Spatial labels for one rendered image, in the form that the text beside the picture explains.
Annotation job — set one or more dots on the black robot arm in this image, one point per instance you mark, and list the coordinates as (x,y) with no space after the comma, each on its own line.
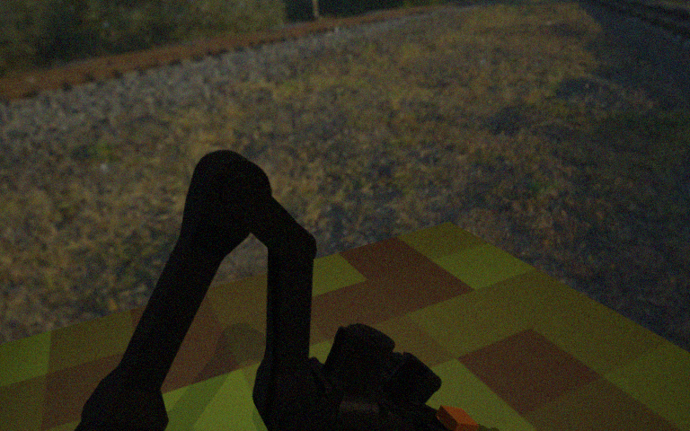
(228,198)

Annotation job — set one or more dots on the orange block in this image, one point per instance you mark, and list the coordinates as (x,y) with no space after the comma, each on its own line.
(456,419)

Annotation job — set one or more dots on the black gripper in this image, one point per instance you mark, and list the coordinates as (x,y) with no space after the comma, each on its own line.
(382,418)

